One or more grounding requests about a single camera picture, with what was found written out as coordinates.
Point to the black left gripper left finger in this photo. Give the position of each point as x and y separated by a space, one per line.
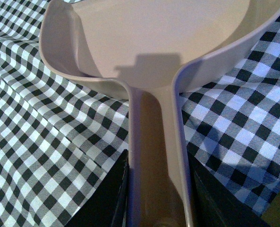
106 206

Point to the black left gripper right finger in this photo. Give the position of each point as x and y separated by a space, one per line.
215 205

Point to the white plastic dustpan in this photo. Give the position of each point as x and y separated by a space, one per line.
148 52

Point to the black white checkered sheet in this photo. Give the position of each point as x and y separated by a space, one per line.
58 141

